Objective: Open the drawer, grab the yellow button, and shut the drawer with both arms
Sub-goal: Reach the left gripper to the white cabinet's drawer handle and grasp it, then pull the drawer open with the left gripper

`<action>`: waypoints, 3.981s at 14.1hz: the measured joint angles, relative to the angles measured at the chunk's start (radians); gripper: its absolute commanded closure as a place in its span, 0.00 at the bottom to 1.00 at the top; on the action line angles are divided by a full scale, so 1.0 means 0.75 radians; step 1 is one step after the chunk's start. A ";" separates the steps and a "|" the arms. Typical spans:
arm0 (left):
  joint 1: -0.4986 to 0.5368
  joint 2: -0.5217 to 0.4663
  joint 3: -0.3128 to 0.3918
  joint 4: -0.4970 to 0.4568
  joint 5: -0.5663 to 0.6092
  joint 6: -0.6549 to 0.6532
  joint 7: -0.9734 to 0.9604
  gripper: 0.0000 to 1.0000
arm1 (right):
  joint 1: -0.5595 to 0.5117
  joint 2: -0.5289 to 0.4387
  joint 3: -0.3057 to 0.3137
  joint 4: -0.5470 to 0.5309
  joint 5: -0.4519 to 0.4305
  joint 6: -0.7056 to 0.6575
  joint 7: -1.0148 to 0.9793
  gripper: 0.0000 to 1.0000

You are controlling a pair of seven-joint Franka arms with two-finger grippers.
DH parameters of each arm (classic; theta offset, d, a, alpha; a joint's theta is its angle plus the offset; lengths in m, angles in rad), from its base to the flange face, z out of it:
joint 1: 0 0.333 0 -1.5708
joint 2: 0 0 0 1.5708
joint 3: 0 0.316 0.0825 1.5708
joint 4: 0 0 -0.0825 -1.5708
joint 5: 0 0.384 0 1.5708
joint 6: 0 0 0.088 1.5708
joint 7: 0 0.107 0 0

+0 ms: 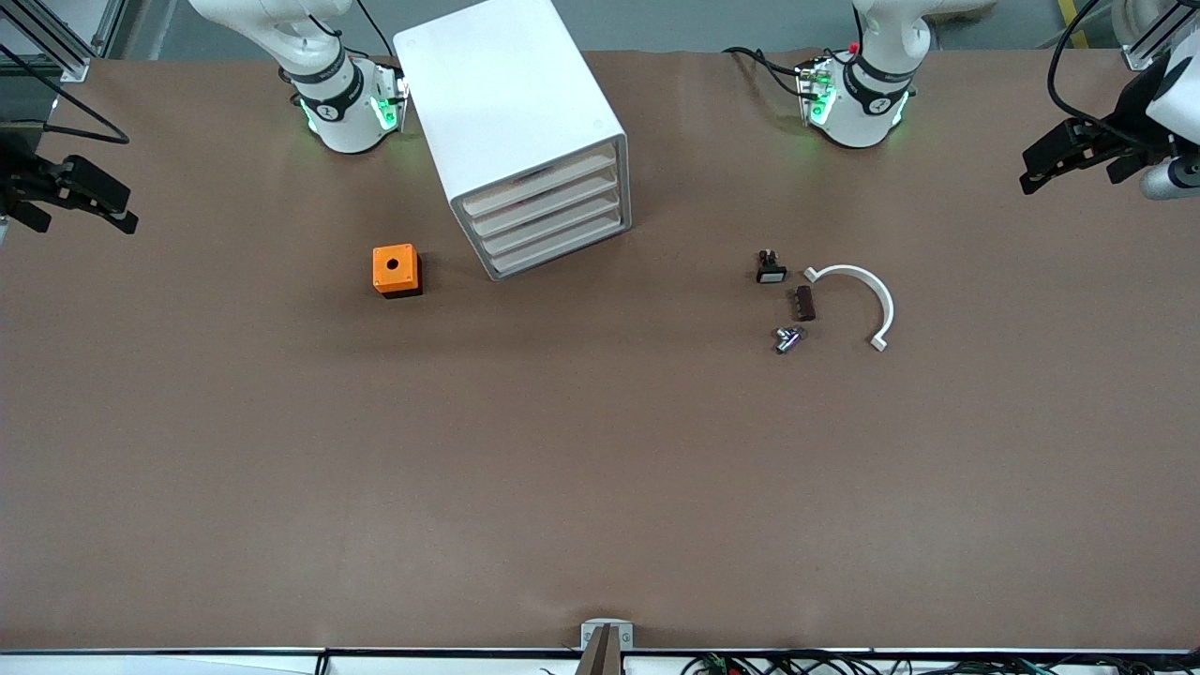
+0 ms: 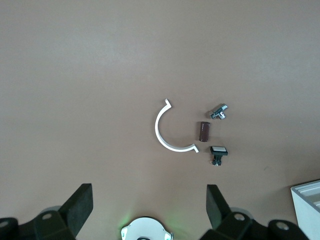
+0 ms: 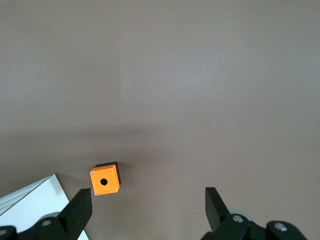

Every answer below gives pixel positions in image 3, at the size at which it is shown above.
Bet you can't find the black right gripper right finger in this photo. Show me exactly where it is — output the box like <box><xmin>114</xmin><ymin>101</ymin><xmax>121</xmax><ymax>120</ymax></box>
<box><xmin>201</xmin><ymin>186</ymin><xmax>306</xmax><ymax>240</ymax></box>

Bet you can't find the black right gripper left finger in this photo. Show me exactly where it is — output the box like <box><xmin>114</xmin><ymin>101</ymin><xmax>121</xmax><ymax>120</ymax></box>
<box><xmin>0</xmin><ymin>188</ymin><xmax>93</xmax><ymax>240</ymax></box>

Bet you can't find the white open box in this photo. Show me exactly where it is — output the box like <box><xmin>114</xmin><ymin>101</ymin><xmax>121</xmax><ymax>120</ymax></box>
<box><xmin>0</xmin><ymin>174</ymin><xmax>89</xmax><ymax>240</ymax></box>

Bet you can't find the orange button enclosure box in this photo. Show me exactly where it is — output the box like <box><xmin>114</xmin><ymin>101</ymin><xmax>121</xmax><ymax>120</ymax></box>
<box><xmin>89</xmin><ymin>161</ymin><xmax>123</xmax><ymax>197</ymax></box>

